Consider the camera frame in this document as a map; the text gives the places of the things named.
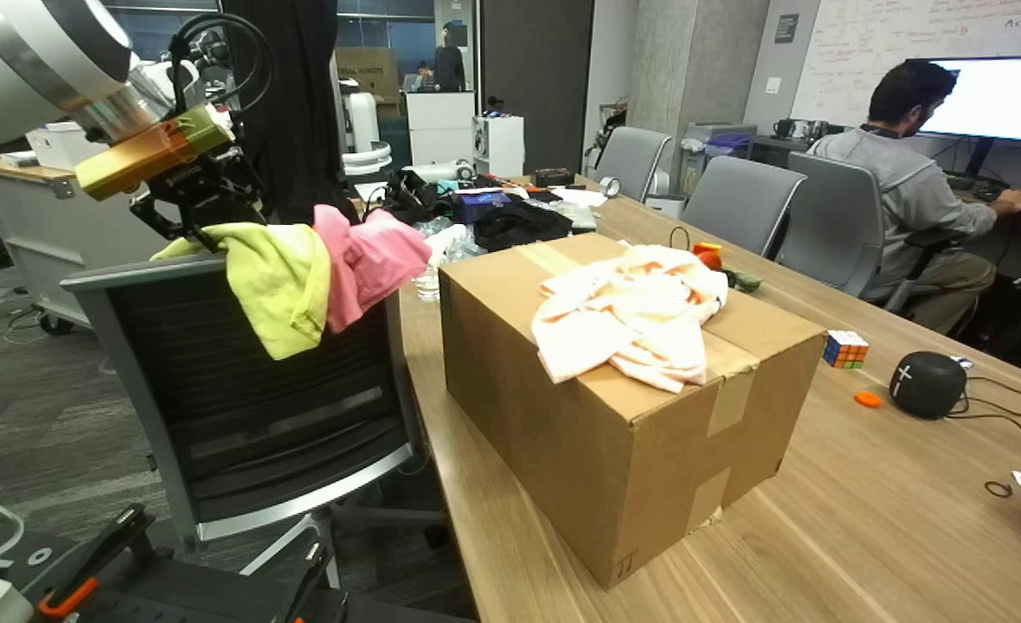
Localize orange-handled black clamp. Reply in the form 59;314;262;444
33;503;156;623

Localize black round speaker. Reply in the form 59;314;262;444
883;349;974;421

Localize black clothing pile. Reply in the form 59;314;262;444
471;190;579;254

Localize pink shirt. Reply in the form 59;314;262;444
313;199;437;339

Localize black curtain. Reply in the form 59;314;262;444
220;0;347;233

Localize white container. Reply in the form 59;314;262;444
483;111;529;181

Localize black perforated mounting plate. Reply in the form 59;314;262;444
70;539;347;623

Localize distant cardboard box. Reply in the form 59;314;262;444
333;44;407;111

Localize yellow-green towel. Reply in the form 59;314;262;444
147;219;336;362

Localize large cardboard box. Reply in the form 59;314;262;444
437;229;830;591

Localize white cabinet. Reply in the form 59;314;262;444
402;90;483;169

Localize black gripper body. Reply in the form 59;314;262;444
139;144;268;236

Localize robot cable hose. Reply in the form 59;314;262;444
167;9;275;118

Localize white cart wooden top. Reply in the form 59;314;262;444
0;152;172;339

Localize Rubik's cube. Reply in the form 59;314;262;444
822;326;872;375

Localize orange ball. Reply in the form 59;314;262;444
689;239;730;273

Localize grey office chair silver frame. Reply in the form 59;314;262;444
59;254;459;585

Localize seated person grey shirt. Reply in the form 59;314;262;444
806;54;1021;339

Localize wall whiteboard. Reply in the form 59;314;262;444
789;0;1021;131

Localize peach shirt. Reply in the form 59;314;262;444
525;242;733;397

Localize lit computer monitor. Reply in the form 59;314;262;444
926;51;1021;149

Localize standing person dark clothes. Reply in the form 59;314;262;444
430;17;474;98

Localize small dark green toy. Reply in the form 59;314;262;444
720;263;769;295

